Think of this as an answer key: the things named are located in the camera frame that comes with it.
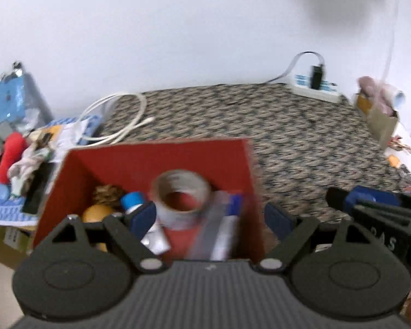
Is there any pine cone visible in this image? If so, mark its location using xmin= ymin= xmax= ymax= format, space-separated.
xmin=93 ymin=184 xmax=125 ymax=209

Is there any clear packing tape roll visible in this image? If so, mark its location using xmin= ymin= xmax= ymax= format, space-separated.
xmin=150 ymin=169 xmax=212 ymax=231

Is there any patterned floral table cloth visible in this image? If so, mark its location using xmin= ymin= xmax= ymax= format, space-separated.
xmin=97 ymin=82 xmax=411 ymax=316

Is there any beige paper gift bag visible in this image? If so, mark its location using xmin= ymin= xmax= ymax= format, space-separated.
xmin=355 ymin=92 xmax=399 ymax=149

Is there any orange round object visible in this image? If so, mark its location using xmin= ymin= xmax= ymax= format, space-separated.
xmin=387 ymin=155 xmax=402 ymax=169

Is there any white coiled cable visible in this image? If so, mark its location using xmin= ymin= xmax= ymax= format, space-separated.
xmin=75 ymin=91 xmax=156 ymax=146

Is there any red cardboard box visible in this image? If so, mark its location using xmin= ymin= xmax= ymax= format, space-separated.
xmin=32 ymin=138 xmax=265 ymax=262

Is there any black adapter cable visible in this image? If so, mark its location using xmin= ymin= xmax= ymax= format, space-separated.
xmin=263 ymin=50 xmax=327 ymax=85

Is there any blue checkered cloth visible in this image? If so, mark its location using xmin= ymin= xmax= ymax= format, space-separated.
xmin=0 ymin=115 xmax=101 ymax=227

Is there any blue foil bag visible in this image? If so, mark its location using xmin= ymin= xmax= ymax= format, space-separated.
xmin=0 ymin=61 xmax=53 ymax=134

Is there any wooden gourd stamp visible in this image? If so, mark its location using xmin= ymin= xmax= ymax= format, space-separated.
xmin=81 ymin=203 xmax=116 ymax=253

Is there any white rolled paper tube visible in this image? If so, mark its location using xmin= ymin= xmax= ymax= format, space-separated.
xmin=386 ymin=87 xmax=406 ymax=110

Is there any pink plush toy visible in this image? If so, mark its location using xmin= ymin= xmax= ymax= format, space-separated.
xmin=357 ymin=76 xmax=397 ymax=116

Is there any white power strip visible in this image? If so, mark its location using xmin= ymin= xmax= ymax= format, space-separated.
xmin=290 ymin=73 xmax=343 ymax=104

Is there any translucent plastic case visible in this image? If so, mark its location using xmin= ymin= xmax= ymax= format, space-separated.
xmin=186 ymin=191 xmax=230 ymax=261

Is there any white bottle blue cap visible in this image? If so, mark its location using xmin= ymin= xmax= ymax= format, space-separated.
xmin=120 ymin=192 xmax=171 ymax=256

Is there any white crumpled cloth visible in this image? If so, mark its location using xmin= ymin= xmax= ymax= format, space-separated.
xmin=7 ymin=143 xmax=52 ymax=198

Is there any black power adapter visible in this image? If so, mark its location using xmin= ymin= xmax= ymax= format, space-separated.
xmin=310 ymin=64 xmax=324 ymax=90

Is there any blue whiteboard marker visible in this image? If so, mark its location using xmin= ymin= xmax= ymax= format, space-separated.
xmin=210 ymin=194 xmax=243 ymax=262

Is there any red plush toy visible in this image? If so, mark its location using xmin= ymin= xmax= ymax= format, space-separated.
xmin=0 ymin=132 xmax=28 ymax=184

